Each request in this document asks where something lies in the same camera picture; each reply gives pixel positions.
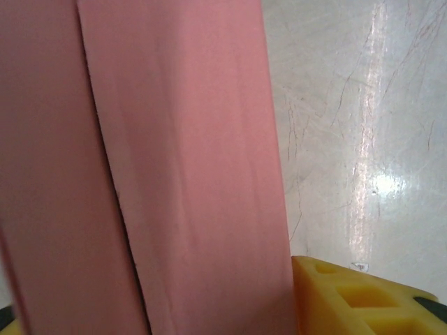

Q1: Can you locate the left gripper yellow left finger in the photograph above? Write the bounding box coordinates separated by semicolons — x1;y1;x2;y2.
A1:
0;305;22;335

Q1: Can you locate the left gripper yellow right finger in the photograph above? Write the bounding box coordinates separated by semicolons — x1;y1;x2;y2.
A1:
291;255;447;335

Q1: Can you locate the pink paper box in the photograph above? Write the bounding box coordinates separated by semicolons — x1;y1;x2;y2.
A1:
0;0;298;335

